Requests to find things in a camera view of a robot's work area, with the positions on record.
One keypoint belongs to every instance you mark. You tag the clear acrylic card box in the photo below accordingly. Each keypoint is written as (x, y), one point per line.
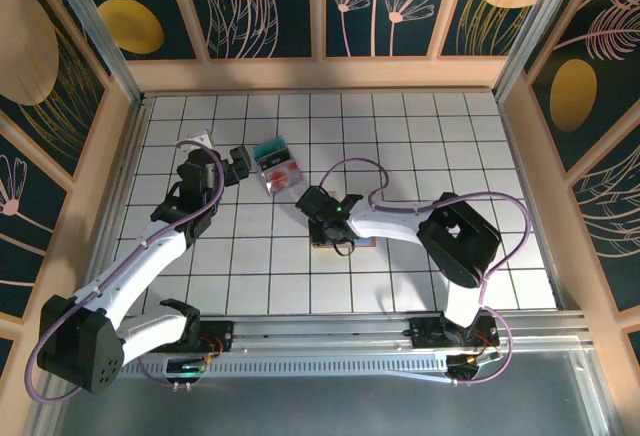
(272, 192)

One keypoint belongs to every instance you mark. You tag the tan leather card holder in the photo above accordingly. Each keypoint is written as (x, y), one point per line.
(367, 242)

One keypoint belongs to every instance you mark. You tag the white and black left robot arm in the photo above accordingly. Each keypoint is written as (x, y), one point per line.
(150, 251)

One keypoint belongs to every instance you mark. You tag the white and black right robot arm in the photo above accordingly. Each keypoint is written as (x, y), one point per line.
(390, 221)

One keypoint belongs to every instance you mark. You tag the black card stack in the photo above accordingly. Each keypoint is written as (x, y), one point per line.
(275, 160)

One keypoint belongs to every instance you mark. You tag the white card with red blot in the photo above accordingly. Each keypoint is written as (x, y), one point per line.
(282, 178)

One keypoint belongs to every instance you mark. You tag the small controller board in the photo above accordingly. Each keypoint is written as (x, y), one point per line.
(470, 363)
(187, 367)

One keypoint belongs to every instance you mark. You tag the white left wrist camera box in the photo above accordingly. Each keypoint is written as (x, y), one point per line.
(200, 137)

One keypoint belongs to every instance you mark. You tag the aluminium side rail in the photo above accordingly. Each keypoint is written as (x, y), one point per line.
(128, 156)

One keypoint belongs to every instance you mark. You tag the aluminium mounting rail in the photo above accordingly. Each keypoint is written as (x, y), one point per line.
(320, 328)

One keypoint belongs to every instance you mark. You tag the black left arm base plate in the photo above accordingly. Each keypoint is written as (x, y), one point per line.
(220, 331)

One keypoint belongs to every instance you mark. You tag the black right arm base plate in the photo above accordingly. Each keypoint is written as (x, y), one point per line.
(425, 331)

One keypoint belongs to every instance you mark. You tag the aluminium corner post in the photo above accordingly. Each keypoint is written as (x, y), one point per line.
(96, 31)
(535, 31)

